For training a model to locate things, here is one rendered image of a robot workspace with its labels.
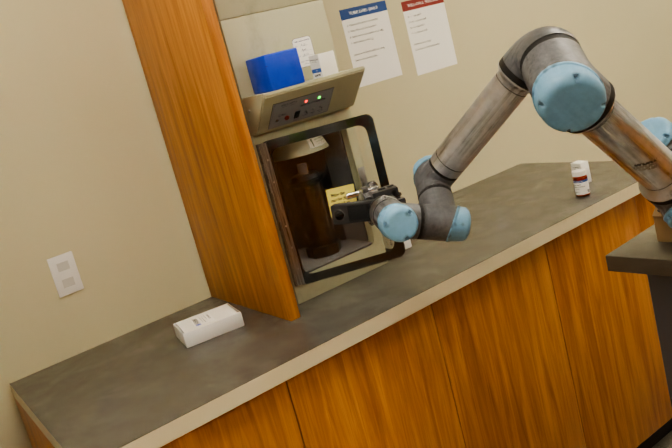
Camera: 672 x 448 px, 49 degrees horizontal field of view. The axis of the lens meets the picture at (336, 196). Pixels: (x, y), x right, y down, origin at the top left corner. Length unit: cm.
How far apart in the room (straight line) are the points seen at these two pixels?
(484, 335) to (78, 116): 128
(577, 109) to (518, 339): 98
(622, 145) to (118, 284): 145
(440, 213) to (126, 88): 110
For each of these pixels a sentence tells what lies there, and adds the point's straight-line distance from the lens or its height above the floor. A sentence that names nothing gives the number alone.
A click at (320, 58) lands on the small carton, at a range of 197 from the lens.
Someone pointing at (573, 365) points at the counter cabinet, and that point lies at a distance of 239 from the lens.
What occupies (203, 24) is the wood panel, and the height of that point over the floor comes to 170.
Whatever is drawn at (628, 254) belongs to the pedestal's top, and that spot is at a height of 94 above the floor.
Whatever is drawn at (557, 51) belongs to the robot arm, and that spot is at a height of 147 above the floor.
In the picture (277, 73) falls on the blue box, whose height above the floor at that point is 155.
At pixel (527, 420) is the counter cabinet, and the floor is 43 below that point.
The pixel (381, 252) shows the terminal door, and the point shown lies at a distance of 202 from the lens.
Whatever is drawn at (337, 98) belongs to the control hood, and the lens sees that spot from 201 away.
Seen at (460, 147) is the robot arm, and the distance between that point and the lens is 157.
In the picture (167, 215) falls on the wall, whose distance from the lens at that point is 230.
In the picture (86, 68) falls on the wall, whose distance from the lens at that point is 225.
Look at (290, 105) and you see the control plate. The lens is 191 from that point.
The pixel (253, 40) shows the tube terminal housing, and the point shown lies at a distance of 197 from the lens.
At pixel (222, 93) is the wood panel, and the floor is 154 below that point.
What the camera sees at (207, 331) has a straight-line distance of 197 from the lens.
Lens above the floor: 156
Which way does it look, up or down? 11 degrees down
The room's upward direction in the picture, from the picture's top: 15 degrees counter-clockwise
